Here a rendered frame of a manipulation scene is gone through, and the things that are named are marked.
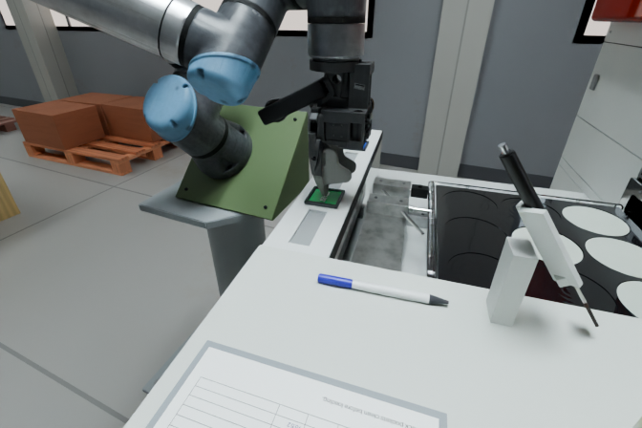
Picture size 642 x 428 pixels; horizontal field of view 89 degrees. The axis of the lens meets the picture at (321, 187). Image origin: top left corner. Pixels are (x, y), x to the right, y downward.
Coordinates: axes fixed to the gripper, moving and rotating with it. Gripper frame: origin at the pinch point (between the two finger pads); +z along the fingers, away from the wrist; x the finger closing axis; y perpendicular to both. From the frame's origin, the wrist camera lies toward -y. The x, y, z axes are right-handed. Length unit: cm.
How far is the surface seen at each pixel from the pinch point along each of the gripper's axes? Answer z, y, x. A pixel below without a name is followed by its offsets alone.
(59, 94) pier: 62, -424, 262
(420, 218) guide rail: 13.6, 17.4, 17.1
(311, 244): 2.1, 2.4, -12.4
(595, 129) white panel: 1, 58, 53
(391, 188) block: 8.0, 10.4, 18.4
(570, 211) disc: 8.1, 44.5, 19.0
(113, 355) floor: 98, -93, 12
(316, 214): 2.5, 0.6, -4.5
